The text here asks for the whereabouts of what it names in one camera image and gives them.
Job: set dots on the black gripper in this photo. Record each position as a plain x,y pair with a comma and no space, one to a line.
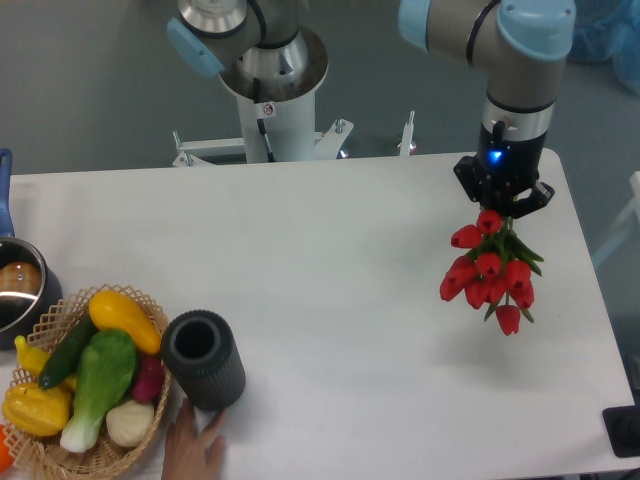
504,173

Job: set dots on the red tulip bouquet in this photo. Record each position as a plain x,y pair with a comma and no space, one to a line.
494,271

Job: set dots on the dark grey ribbed vase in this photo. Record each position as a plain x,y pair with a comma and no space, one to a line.
200,351

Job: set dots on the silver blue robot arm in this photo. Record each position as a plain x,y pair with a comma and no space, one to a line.
522,46

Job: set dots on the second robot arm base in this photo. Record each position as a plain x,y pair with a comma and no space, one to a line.
259,49

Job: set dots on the person's bare hand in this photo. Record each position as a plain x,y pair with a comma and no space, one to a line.
190,453

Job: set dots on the blue plastic bag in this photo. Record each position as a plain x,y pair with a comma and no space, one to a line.
608,31

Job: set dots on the black device at edge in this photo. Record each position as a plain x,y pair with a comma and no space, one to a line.
622,426

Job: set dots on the purple red radish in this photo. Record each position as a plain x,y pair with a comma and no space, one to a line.
149,380

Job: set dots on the yellow squash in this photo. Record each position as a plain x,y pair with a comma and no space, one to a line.
109,309

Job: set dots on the green bok choy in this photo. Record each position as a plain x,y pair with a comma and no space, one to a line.
105,371

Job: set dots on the white garlic bulb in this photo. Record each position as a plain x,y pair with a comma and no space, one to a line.
128,423

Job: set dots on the dark green cucumber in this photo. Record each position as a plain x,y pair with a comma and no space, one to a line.
65,358

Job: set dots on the small yellow banana pepper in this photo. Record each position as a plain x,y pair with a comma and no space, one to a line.
31,357

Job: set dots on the yellow bell pepper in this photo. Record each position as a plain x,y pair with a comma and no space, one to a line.
38,412

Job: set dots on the orange fruit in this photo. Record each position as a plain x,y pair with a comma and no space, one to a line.
6,459

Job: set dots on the white furniture frame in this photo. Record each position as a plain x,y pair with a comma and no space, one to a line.
621,228

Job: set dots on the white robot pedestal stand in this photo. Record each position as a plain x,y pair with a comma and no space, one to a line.
272,131

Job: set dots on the grey pot blue handle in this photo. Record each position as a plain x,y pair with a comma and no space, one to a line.
28,285

